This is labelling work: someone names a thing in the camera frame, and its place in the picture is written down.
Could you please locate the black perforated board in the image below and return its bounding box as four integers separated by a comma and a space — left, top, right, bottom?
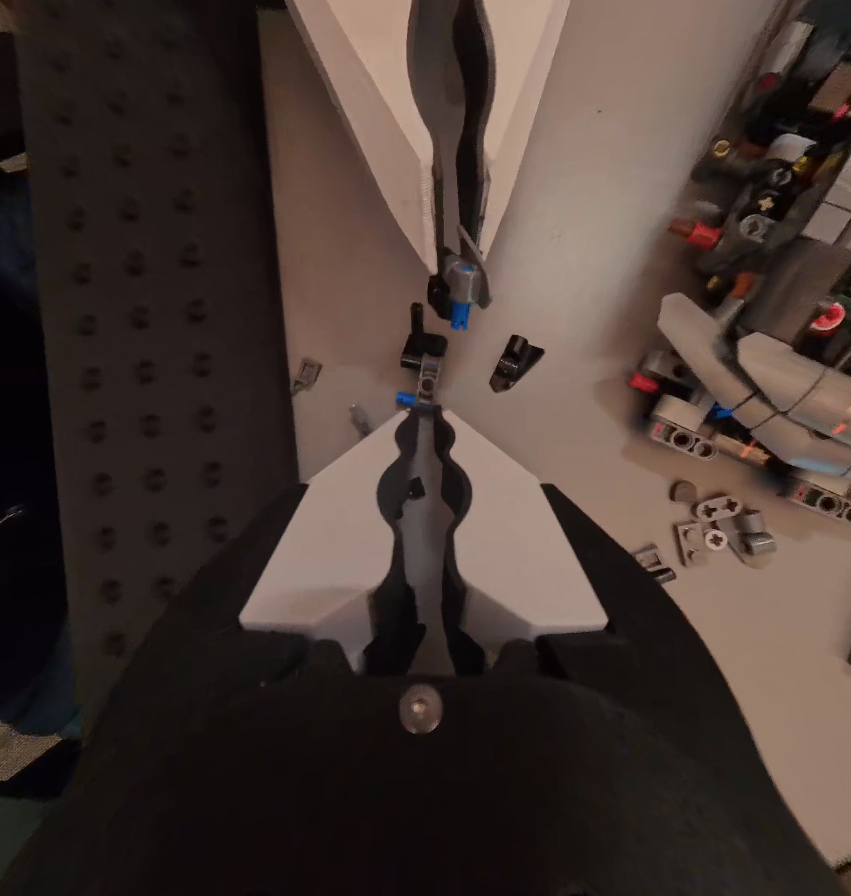
16, 0, 300, 715

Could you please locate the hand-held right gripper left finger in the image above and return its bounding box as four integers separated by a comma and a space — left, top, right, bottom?
238, 409, 428, 676

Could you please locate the light grey small lego plate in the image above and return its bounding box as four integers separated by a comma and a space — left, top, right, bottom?
674, 521, 731, 568

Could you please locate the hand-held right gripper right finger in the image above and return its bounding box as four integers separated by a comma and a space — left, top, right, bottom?
432, 407, 610, 676

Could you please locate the grey lego car section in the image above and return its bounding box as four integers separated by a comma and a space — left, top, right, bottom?
628, 210, 851, 526

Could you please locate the black lego connector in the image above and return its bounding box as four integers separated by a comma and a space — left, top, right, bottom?
489, 335, 545, 394

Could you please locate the small black lego assembly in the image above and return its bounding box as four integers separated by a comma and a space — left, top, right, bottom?
396, 302, 449, 414

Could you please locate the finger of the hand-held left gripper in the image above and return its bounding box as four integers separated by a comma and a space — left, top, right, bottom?
455, 0, 572, 260
286, 0, 449, 277

